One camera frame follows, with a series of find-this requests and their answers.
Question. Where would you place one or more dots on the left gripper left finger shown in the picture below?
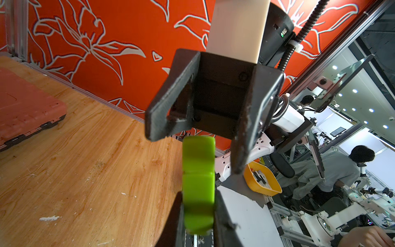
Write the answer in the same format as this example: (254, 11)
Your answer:
(173, 234)

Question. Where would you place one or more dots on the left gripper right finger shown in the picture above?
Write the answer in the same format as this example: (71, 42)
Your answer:
(224, 229)

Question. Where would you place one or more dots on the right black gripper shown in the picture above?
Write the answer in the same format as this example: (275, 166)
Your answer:
(233, 99)

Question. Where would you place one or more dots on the green usb drive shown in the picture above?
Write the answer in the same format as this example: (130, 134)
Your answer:
(198, 183)

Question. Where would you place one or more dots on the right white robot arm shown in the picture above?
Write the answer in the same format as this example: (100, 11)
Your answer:
(225, 90)

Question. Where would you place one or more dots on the yellow bowl in background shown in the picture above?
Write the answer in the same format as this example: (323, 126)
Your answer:
(261, 180)

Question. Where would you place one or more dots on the seated person in background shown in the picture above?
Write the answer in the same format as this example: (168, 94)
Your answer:
(339, 170)

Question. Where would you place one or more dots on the red plastic tool case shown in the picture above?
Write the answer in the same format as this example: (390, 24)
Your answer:
(26, 110)

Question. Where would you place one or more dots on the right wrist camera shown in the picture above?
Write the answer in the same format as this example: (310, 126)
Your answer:
(237, 29)

